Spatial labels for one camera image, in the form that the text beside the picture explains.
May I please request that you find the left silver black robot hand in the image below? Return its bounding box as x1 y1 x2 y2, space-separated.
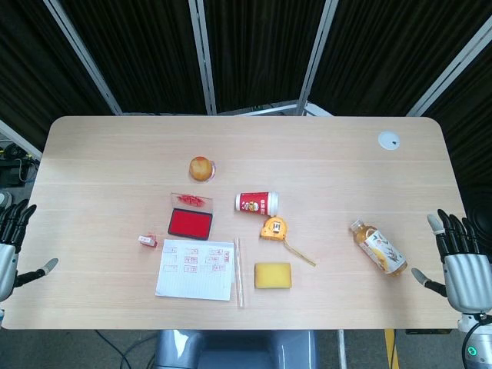
0 203 59 304

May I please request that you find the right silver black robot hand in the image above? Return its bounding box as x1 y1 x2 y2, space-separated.
411 208 492 313

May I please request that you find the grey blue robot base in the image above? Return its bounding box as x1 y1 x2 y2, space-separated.
153 329 320 369

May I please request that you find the red ink pad clear lid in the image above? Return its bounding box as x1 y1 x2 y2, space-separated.
167 191 214 242

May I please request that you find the black table control box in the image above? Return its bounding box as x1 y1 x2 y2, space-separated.
404 328 451 336

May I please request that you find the tea bottle white cap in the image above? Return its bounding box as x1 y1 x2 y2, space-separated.
348 218 407 276

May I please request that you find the yellow table leg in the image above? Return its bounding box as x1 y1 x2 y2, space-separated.
383 329 397 369

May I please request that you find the white table leg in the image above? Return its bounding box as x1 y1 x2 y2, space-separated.
337 329 347 369

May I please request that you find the white lined stamped notepad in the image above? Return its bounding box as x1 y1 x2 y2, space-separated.
155 238 236 302

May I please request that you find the yellow sponge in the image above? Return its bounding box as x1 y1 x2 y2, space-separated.
254 262 293 290

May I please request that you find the yellow tape measure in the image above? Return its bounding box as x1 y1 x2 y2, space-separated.
259 216 317 268

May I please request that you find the orange jelly cup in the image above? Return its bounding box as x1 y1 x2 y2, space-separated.
188 155 218 183

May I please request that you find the red paper cup white lid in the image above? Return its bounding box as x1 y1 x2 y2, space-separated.
234 191 280 217

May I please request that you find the clear glass test tube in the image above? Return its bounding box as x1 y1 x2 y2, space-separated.
234 237 246 308

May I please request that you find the black electronics with cables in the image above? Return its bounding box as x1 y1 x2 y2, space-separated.
0 140 40 188

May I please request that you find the white aluminium partition post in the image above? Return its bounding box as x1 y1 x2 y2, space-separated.
0 118 44 159
296 0 340 115
187 0 218 115
406 25 492 117
42 0 123 115

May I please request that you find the black floor cable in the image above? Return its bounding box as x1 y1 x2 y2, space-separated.
95 330 158 369

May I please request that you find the white cable grommet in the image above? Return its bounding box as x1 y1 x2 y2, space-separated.
377 131 401 151

